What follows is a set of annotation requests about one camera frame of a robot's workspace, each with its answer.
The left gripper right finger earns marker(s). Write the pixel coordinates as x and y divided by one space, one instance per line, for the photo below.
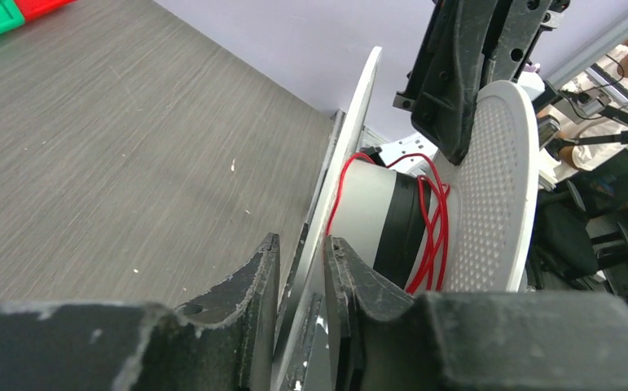
380 337

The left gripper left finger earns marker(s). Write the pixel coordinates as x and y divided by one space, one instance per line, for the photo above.
222 339

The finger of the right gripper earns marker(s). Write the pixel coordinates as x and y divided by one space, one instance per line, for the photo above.
513 30
444 82

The grey cable spool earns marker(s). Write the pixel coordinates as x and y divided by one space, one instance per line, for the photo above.
492 209

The red bin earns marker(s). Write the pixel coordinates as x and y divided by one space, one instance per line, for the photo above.
34 9

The right aluminium frame post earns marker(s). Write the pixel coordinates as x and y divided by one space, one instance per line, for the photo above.
588 31

